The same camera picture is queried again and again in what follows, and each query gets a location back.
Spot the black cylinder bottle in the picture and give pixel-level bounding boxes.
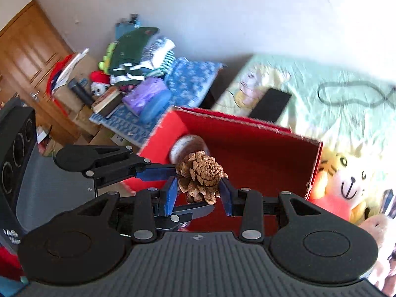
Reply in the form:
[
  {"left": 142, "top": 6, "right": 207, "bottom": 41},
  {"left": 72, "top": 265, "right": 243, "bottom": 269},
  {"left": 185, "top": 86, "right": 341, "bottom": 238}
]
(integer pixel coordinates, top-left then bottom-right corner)
[{"left": 68, "top": 79, "right": 93, "bottom": 106}]

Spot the purple tissue packet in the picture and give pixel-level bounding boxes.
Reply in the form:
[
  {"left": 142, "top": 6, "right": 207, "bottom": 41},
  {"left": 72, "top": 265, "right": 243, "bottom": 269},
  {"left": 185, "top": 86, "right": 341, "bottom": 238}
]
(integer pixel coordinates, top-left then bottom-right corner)
[{"left": 122, "top": 77, "right": 166, "bottom": 113}]

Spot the pink bunny plush toy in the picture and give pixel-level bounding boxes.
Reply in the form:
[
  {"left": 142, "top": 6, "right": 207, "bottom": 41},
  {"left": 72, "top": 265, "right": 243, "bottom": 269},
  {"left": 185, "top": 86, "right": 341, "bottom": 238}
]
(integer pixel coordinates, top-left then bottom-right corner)
[{"left": 349, "top": 213, "right": 396, "bottom": 294}]

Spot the dark green garment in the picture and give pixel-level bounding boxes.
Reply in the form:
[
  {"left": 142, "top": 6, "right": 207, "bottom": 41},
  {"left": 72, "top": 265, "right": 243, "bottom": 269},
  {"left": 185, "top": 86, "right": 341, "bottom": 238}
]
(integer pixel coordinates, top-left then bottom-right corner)
[{"left": 110, "top": 26, "right": 160, "bottom": 78}]

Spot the green cartoon print bedsheet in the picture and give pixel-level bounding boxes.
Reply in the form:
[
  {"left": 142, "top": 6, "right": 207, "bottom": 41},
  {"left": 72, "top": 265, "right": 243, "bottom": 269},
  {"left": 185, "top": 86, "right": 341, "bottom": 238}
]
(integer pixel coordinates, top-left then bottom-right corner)
[{"left": 212, "top": 54, "right": 396, "bottom": 223}]

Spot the clear tape roll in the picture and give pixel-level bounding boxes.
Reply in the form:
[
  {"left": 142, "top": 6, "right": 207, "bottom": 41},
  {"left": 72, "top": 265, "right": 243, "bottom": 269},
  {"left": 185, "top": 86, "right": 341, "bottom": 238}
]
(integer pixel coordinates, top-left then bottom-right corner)
[{"left": 169, "top": 134, "right": 211, "bottom": 164}]

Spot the blue plastic lid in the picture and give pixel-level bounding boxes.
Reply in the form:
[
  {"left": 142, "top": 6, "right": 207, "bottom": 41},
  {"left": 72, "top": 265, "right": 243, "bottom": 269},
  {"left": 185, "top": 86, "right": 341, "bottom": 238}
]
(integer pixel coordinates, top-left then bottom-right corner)
[{"left": 138, "top": 90, "right": 172, "bottom": 124}]

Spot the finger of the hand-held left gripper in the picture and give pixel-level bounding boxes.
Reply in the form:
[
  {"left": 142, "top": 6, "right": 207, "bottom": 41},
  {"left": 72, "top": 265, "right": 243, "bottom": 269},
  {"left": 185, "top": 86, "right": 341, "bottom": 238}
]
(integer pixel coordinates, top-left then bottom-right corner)
[
  {"left": 155, "top": 204, "right": 215, "bottom": 230},
  {"left": 90, "top": 145, "right": 178, "bottom": 189}
]

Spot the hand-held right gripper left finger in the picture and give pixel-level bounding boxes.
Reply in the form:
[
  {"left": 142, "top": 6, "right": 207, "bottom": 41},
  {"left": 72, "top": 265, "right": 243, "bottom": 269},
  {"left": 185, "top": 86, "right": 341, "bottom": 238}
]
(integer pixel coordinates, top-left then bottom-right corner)
[{"left": 77, "top": 176, "right": 179, "bottom": 244}]

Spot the black cable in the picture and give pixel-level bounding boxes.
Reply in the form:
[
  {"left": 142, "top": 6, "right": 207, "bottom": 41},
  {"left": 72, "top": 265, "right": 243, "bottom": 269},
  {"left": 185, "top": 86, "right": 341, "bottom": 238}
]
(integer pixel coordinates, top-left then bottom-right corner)
[{"left": 317, "top": 80, "right": 396, "bottom": 107}]

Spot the white plastic sheet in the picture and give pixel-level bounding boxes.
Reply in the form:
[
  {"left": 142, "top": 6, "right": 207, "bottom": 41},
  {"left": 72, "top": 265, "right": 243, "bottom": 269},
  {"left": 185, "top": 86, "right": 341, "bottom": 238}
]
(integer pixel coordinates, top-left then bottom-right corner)
[{"left": 56, "top": 49, "right": 90, "bottom": 90}]

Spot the thick book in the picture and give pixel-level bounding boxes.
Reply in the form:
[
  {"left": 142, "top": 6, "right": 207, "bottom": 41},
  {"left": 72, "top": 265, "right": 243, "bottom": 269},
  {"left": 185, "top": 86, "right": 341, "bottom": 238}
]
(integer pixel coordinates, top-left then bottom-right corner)
[{"left": 91, "top": 87, "right": 124, "bottom": 116}]

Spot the black phone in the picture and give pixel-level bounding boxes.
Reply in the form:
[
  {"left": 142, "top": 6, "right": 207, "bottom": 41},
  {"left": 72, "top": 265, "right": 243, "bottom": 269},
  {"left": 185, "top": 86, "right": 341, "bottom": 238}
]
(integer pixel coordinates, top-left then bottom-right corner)
[{"left": 249, "top": 88, "right": 292, "bottom": 123}]

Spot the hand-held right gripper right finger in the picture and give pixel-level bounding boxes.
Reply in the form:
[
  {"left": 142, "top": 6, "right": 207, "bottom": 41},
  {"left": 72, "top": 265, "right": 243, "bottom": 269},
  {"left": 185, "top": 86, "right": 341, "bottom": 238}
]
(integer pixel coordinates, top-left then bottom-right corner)
[{"left": 218, "top": 178, "right": 322, "bottom": 242}]

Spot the red white plush toy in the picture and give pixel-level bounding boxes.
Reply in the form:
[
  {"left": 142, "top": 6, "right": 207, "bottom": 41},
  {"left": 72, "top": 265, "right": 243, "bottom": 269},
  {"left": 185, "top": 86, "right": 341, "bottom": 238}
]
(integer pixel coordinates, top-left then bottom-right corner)
[{"left": 90, "top": 71, "right": 112, "bottom": 96}]

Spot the brown cardboard box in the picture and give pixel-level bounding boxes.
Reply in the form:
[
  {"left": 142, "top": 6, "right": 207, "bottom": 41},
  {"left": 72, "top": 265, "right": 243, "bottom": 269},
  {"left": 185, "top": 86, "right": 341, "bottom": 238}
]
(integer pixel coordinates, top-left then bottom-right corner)
[
  {"left": 76, "top": 121, "right": 140, "bottom": 149},
  {"left": 51, "top": 80, "right": 102, "bottom": 137}
]

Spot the red cardboard box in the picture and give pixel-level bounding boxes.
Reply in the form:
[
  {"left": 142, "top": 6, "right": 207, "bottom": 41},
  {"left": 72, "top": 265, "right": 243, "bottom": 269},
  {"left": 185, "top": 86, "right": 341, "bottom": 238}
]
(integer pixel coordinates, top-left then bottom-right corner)
[{"left": 121, "top": 107, "right": 324, "bottom": 234}]

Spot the blue patterned cloth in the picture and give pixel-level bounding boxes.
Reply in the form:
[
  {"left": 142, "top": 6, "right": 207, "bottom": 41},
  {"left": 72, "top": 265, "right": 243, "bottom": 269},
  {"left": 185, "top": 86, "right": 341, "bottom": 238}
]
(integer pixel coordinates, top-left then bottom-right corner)
[{"left": 90, "top": 57, "right": 225, "bottom": 149}]

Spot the blue garment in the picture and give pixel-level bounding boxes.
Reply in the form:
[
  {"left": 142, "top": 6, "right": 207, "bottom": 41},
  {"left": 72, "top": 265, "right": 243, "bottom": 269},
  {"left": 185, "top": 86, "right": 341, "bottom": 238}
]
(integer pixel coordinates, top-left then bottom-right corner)
[{"left": 116, "top": 14, "right": 141, "bottom": 41}]

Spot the brown pine cone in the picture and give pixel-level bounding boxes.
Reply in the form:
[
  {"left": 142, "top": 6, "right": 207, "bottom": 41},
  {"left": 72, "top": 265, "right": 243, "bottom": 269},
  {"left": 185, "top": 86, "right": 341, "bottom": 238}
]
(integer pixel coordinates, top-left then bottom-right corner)
[{"left": 176, "top": 150, "right": 229, "bottom": 205}]

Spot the green white striped cloth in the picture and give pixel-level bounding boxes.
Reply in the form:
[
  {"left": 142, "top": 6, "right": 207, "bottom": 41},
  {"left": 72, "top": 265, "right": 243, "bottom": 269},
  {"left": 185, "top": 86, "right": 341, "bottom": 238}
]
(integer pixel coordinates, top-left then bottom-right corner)
[{"left": 139, "top": 37, "right": 177, "bottom": 75}]

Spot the green plush toy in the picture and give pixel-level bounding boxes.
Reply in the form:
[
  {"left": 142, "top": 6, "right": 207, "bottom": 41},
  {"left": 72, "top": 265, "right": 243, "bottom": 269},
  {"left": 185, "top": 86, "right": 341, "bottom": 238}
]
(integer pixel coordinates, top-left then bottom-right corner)
[{"left": 98, "top": 42, "right": 118, "bottom": 75}]

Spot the wooden door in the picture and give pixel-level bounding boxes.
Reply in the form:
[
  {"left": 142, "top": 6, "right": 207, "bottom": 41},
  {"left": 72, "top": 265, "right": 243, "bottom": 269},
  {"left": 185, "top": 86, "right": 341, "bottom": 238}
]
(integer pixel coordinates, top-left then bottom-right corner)
[{"left": 0, "top": 0, "right": 81, "bottom": 143}]

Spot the red bag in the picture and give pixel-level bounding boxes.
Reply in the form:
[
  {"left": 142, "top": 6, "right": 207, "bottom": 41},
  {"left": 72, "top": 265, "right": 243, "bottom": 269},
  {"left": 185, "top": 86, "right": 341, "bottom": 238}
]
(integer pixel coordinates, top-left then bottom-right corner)
[{"left": 46, "top": 54, "right": 78, "bottom": 99}]

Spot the yellow tiger plush toy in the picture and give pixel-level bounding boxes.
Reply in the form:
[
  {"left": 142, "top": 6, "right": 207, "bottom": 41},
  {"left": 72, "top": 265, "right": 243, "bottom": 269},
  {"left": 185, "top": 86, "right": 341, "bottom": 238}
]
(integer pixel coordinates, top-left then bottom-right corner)
[{"left": 309, "top": 144, "right": 386, "bottom": 223}]

